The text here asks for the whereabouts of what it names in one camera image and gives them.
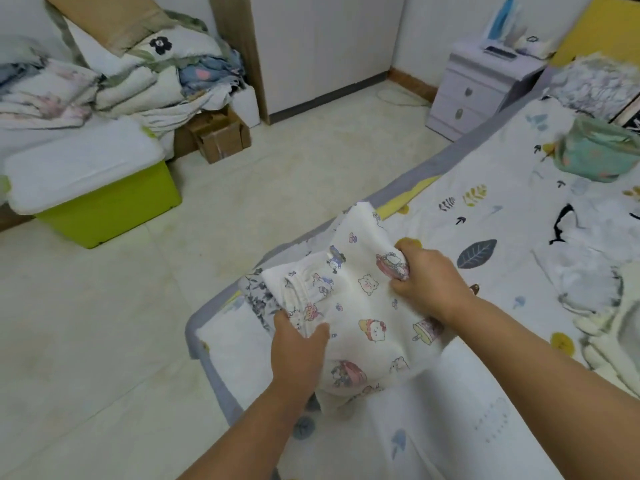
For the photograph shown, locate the person's left hand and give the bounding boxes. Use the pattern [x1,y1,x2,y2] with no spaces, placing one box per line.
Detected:
[270,311,331,401]

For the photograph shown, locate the person's right hand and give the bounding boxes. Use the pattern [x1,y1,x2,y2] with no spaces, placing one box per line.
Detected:
[389,246,475,324]

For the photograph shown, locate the white cartoon print garment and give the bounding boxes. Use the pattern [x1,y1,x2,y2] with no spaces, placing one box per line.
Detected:
[261,201,451,411]

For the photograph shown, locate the person's left forearm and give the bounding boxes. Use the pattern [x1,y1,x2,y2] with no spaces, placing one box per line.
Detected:
[176,381,317,480]

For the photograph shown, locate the person's right forearm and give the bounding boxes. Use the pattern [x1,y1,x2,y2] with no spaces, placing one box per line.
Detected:
[434,294,640,480]

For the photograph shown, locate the grey floral folded cloth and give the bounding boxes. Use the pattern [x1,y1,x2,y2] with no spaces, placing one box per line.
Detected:
[238,268,283,331]

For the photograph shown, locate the leaf print bed sheet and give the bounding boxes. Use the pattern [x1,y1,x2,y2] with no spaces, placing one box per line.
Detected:
[185,90,640,480]

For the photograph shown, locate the white black print garment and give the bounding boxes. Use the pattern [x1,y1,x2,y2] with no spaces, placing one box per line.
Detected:
[532,197,640,315]

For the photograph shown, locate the lavender bedside drawer cabinet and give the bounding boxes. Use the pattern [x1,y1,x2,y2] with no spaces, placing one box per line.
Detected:
[426,39,547,142]

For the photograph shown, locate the brown cardboard box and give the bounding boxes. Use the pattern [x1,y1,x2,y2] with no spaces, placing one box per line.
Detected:
[188,108,252,165]

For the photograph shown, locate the teal folded garment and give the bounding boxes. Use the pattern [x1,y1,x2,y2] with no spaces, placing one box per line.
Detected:
[554,116,640,183]

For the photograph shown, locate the white wardrobe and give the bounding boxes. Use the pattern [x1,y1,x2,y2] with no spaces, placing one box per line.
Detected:
[209,0,407,125]

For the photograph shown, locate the floral patterned pillow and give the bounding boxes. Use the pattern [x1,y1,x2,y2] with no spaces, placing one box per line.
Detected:
[543,54,640,120]

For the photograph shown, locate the green storage box white lid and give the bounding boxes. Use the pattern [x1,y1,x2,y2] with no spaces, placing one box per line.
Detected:
[2,117,183,249]

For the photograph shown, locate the yellow headboard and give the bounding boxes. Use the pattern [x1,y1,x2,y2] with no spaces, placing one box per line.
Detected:
[549,0,640,68]

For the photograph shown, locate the pile of folded quilts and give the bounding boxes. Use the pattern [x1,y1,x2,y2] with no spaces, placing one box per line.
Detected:
[0,5,247,133]

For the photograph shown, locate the tan pillow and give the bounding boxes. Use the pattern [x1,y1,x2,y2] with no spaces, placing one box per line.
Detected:
[44,0,173,58]

